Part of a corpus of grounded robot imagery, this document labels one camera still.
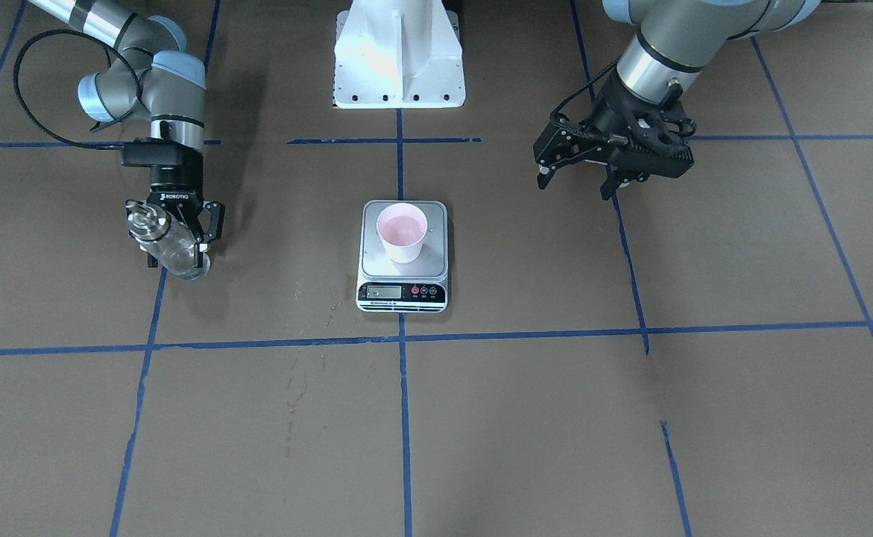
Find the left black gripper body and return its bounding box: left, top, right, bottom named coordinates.
left=533, top=75, right=696, bottom=180

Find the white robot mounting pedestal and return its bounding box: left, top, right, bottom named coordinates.
left=332, top=1, right=467, bottom=110

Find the pink plastic cup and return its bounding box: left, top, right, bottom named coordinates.
left=376, top=203, right=429, bottom=264

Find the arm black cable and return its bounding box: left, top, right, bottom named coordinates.
left=549, top=60, right=623, bottom=135
left=13, top=28, right=154, bottom=150

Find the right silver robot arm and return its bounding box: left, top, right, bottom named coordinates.
left=35, top=1, right=225, bottom=281

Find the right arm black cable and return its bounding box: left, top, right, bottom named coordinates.
left=13, top=28, right=154, bottom=150

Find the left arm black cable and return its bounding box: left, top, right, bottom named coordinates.
left=549, top=60, right=623, bottom=135

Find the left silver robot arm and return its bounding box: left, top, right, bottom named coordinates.
left=534, top=1, right=818, bottom=200

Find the glass sauce bottle metal spout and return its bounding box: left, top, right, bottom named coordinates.
left=144, top=205, right=211, bottom=281

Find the silver digital kitchen scale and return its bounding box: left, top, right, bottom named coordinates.
left=356, top=200, right=450, bottom=313

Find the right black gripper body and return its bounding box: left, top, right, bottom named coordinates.
left=147, top=153, right=204, bottom=224

